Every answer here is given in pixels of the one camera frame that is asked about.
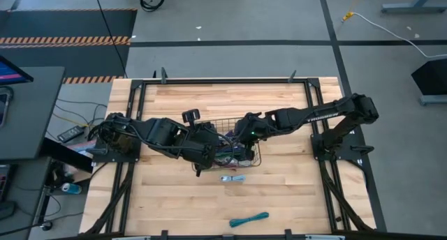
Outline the grey metal table base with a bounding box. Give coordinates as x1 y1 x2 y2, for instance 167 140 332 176
380 0 447 14

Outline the grey side table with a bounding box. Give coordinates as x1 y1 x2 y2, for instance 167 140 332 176
0 156 53 240

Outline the black floor stand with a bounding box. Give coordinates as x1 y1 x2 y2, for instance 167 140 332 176
411 57 447 107

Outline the long thin black cable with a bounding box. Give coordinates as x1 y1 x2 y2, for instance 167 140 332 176
91 0 129 80

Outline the black coiled floor cable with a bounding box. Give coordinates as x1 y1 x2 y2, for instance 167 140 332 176
140 0 166 13

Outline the printed paper sheet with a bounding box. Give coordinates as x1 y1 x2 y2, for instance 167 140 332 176
65 138 97 160

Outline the blue drink bottle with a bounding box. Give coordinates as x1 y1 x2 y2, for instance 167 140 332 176
61 182 83 195

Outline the gold wire basket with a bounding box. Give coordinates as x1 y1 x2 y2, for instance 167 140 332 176
191 117 263 173

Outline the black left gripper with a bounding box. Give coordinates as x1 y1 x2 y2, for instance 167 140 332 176
180 108 221 179

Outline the white floor cable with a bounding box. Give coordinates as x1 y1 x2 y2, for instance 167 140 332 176
352 11 447 59

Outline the smartphone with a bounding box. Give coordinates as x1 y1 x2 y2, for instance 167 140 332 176
0 88 14 129

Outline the computer monitor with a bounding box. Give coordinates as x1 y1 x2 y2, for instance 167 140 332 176
0 54 35 87

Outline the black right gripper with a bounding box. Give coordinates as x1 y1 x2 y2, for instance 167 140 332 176
233 110 279 163

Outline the dark grey desk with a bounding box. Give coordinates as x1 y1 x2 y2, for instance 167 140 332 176
0 66 66 161

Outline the black power adapter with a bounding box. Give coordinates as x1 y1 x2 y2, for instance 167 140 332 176
57 125 85 144

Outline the light blue USB cable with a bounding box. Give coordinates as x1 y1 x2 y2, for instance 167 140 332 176
219 174 247 184

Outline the teal braided USB cable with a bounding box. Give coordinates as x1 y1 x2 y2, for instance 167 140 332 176
228 211 270 229

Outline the black hazard-striped floor mat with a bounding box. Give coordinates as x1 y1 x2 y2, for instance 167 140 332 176
0 8 138 84

